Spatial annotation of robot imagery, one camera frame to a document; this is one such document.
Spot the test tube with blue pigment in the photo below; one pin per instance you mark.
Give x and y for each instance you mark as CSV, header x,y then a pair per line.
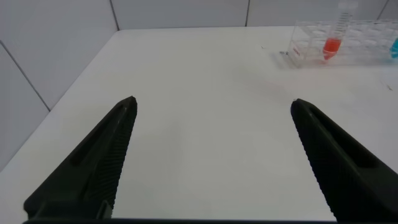
x,y
395,49

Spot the test tube with red pigment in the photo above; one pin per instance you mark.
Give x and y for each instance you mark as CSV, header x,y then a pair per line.
x,y
332,46

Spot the clear plastic test tube rack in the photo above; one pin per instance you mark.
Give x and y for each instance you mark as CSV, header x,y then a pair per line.
x,y
360,43

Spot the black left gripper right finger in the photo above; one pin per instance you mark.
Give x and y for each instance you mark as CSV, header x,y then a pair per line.
x,y
348,171

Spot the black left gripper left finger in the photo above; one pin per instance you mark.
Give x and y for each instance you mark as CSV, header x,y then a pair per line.
x,y
90,168

